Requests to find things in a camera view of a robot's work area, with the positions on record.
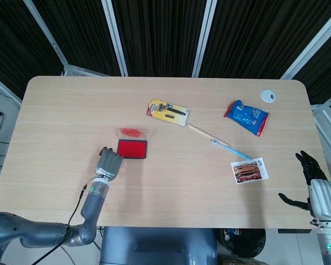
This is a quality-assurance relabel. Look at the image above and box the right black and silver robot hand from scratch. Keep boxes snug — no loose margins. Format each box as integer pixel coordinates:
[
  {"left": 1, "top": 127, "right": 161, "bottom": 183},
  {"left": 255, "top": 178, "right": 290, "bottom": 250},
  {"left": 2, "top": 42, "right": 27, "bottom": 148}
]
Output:
[{"left": 277, "top": 150, "right": 331, "bottom": 227}]

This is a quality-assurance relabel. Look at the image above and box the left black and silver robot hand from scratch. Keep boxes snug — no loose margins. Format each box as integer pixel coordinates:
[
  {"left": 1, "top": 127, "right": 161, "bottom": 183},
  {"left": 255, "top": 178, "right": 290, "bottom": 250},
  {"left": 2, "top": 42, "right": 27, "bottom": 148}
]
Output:
[{"left": 95, "top": 146, "right": 124, "bottom": 182}]

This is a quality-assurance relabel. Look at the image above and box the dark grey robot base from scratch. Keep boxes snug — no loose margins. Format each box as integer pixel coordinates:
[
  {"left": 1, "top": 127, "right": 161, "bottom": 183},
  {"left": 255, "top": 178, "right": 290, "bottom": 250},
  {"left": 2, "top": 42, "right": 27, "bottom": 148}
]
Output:
[{"left": 99, "top": 226, "right": 220, "bottom": 265}]

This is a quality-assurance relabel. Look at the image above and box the red ink pad case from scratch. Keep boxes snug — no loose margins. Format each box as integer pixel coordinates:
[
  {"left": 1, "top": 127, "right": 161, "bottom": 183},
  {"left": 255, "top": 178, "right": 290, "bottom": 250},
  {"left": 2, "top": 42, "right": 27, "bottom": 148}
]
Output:
[{"left": 116, "top": 127, "right": 150, "bottom": 160}]

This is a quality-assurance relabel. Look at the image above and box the black desk control panel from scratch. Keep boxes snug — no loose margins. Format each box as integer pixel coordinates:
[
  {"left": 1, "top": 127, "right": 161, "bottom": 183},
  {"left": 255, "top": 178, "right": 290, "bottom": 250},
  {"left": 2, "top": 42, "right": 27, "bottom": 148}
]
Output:
[{"left": 277, "top": 228, "right": 312, "bottom": 234}]

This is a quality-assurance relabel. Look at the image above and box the razor in yellow blister pack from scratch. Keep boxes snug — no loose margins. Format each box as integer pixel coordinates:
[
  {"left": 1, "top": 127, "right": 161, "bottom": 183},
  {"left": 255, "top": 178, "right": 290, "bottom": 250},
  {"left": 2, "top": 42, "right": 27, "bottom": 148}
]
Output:
[{"left": 147, "top": 98, "right": 191, "bottom": 128}]

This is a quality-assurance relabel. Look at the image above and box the palace photo postcard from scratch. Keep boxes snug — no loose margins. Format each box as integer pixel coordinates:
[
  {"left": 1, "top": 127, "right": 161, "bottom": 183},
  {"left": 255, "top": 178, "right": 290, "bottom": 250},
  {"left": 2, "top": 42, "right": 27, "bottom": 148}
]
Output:
[{"left": 231, "top": 157, "right": 269, "bottom": 186}]

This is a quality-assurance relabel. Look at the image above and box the black trash bin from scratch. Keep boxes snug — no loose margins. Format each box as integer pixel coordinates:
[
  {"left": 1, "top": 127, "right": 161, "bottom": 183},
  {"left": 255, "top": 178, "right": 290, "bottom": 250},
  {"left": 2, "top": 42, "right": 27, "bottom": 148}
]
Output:
[{"left": 216, "top": 228, "right": 266, "bottom": 260}]

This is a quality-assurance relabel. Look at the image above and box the wooden chopstick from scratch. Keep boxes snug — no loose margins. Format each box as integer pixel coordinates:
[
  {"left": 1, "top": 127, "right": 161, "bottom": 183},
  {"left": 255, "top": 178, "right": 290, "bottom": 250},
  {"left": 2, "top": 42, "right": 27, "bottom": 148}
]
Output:
[{"left": 188, "top": 124, "right": 231, "bottom": 147}]

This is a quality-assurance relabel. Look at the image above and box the light blue toothbrush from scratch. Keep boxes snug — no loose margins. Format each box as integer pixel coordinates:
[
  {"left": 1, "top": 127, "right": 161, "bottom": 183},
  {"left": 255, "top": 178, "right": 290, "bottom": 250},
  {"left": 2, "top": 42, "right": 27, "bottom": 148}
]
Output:
[{"left": 210, "top": 139, "right": 253, "bottom": 161}]

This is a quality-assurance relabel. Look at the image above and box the blue snack bag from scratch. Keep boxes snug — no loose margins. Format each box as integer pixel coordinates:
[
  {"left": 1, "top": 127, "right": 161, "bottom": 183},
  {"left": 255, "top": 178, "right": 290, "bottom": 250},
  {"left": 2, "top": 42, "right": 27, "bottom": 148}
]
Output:
[{"left": 223, "top": 99, "right": 270, "bottom": 137}]

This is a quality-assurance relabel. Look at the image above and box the white round desk grommet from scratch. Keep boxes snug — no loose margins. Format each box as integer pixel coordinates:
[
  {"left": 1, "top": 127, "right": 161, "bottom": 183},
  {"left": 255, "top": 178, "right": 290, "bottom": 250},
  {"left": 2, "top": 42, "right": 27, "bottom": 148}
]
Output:
[{"left": 260, "top": 89, "right": 277, "bottom": 103}]

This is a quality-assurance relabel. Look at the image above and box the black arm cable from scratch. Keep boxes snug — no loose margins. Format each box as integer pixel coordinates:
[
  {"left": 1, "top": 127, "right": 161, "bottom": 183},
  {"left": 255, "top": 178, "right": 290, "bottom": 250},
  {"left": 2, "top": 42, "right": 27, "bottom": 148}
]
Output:
[{"left": 30, "top": 183, "right": 89, "bottom": 265}]

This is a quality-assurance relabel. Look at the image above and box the white partition frame post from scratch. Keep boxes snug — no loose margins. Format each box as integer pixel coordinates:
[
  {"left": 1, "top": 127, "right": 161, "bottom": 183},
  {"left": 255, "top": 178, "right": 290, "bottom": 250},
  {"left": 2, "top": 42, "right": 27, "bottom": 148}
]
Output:
[
  {"left": 280, "top": 5, "right": 331, "bottom": 81},
  {"left": 23, "top": 0, "right": 70, "bottom": 76},
  {"left": 192, "top": 0, "right": 218, "bottom": 78},
  {"left": 0, "top": 71, "right": 23, "bottom": 105},
  {"left": 311, "top": 93, "right": 331, "bottom": 130},
  {"left": 101, "top": 0, "right": 129, "bottom": 77}
]

